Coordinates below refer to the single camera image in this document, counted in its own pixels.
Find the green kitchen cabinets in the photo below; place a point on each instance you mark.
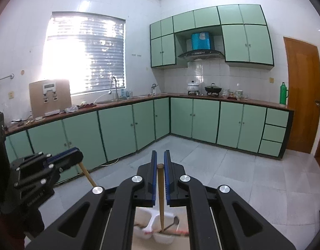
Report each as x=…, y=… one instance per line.
x=201, y=117
x=243, y=44

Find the crumpled cloth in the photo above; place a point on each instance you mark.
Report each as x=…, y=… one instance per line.
x=71, y=108

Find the plain bamboo chopstick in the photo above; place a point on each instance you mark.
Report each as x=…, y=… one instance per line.
x=161, y=200
x=88, y=177

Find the chrome sink faucet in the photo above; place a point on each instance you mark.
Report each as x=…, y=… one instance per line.
x=116, y=91

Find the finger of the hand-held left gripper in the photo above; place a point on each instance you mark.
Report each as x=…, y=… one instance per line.
x=45, y=177
x=69, y=158

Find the metal towel bar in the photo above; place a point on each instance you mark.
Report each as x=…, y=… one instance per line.
x=4, y=78

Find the green upper kitchen cabinets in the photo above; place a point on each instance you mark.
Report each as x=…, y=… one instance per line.
x=243, y=44

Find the water purifier in cardboard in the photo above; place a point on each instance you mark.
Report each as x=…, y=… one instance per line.
x=50, y=96

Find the white cooking pot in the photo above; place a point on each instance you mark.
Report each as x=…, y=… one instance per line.
x=193, y=87

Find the red patterned bamboo chopstick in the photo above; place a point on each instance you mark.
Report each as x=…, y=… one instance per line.
x=179, y=231

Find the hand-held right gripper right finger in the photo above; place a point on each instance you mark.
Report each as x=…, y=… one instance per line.
x=167, y=177

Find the green thermos flask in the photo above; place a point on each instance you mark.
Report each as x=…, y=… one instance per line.
x=283, y=95

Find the range hood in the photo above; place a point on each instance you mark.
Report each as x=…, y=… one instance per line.
x=200, y=41

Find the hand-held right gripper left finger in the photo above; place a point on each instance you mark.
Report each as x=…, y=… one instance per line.
x=154, y=177

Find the black wok with lid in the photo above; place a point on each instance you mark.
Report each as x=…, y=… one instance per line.
x=213, y=89

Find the white plastic utensil holder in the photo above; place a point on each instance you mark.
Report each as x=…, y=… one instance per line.
x=160, y=238

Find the green lower kitchen cabinets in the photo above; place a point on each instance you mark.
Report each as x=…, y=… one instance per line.
x=201, y=117

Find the small chrome tap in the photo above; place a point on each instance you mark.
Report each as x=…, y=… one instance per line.
x=154, y=89

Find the person's left forearm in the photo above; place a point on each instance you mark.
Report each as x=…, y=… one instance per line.
x=6, y=234

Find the window with white blinds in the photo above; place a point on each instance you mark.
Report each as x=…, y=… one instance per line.
x=97, y=57

